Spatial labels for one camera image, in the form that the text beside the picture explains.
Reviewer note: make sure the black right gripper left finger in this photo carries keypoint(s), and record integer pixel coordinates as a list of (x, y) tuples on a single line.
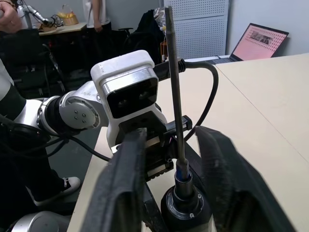
[(116, 188)]

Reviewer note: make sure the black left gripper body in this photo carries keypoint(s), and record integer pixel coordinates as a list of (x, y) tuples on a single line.
[(157, 149)]

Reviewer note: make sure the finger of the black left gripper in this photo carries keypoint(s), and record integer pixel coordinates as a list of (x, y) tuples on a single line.
[(152, 215), (193, 160)]

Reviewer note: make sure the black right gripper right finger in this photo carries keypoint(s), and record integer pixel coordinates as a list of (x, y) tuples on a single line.
[(231, 183)]

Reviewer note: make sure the black cylindrical bit holder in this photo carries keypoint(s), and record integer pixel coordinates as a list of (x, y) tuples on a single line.
[(183, 212)]

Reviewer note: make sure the long metal screwdriver bit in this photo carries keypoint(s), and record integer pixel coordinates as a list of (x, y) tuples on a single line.
[(175, 84)]

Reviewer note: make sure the bystander bare hand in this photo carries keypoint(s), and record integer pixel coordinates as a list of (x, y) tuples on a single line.
[(9, 19)]

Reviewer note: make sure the black and white sneaker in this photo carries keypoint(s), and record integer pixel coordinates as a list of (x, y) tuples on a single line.
[(65, 184)]

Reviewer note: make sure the silver rounded robot body part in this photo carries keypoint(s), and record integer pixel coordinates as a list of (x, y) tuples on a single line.
[(38, 222)]

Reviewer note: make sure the black jacket on chair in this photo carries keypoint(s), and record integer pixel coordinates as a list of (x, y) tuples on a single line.
[(147, 31)]

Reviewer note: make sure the white perforated panel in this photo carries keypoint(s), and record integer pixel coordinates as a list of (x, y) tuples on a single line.
[(200, 29)]

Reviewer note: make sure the open laptop with pink screen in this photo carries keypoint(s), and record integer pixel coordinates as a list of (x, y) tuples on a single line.
[(260, 43)]

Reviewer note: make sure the person in white shirt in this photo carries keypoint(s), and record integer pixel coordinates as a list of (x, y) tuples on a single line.
[(96, 12)]

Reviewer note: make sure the wooden background table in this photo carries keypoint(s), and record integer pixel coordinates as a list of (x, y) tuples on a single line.
[(65, 27)]

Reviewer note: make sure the basket of yellow fruit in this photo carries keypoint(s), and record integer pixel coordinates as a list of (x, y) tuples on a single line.
[(68, 18)]

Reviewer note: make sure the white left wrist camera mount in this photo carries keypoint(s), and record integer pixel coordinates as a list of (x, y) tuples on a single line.
[(120, 65)]

